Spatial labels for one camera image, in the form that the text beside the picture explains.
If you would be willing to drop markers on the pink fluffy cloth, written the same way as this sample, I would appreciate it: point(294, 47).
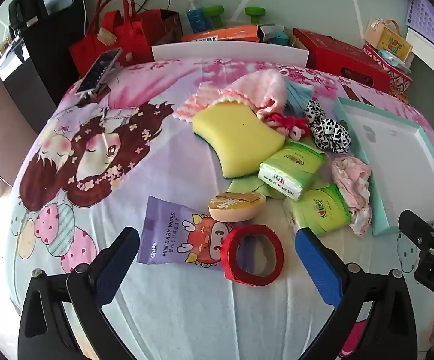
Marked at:
point(258, 86)

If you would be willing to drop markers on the light blue packet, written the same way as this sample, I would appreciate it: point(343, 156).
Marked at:
point(389, 56)

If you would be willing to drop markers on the blue liquid bottle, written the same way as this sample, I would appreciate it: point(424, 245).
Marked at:
point(194, 18)

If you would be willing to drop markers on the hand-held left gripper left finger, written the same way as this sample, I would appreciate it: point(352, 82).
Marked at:
point(111, 266)

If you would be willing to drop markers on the red gift box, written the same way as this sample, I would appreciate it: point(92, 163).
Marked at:
point(333, 52)

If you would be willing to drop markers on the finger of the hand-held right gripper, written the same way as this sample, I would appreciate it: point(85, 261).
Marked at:
point(412, 225)

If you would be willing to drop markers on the teal shallow box tray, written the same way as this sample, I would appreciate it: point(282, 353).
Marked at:
point(389, 150)

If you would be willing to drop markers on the purple baby wipes pack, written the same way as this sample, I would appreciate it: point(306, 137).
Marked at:
point(164, 232)

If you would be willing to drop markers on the phone stand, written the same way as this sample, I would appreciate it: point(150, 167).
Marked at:
point(100, 90)

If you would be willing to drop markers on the red tote bag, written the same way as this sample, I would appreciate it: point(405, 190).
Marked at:
point(126, 30)

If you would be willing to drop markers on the black white cow-print scrunchie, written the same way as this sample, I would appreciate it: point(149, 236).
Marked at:
point(333, 131)

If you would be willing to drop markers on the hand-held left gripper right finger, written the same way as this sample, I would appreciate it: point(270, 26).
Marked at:
point(318, 266)

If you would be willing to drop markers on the orange cardboard box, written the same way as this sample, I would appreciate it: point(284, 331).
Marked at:
point(224, 33)

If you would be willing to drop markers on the pink floral scrunchie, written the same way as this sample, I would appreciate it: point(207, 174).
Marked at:
point(352, 183)

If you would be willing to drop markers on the green dumbbell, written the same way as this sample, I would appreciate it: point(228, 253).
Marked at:
point(255, 14)
point(214, 13)

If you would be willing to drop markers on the blue face mask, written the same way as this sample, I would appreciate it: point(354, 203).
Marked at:
point(297, 93)

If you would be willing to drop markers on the black cabinet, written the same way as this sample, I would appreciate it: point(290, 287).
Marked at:
point(51, 56)

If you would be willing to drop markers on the white board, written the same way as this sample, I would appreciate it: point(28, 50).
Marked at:
point(228, 52)

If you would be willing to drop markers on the white table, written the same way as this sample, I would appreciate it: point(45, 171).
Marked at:
point(427, 52)

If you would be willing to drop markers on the dark red paper bag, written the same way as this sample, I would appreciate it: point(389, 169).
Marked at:
point(170, 26)

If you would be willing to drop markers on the red patterned box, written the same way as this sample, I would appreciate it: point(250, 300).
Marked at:
point(397, 78)

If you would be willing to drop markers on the teal round container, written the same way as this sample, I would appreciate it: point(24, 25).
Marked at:
point(281, 38)

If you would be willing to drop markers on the pink white checked cloth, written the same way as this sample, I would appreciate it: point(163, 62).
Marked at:
point(202, 101)

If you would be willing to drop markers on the yellow sponge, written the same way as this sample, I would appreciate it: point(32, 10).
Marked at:
point(235, 131)

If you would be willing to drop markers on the green tissue pack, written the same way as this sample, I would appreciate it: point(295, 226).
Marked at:
point(292, 168)
point(322, 210)

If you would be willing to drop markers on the smartphone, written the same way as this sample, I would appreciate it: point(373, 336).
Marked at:
point(98, 69)

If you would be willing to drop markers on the light green cloth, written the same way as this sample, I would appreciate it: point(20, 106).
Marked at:
point(247, 188)

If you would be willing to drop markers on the cartoon printed bed sheet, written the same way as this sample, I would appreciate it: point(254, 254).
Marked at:
point(186, 307)

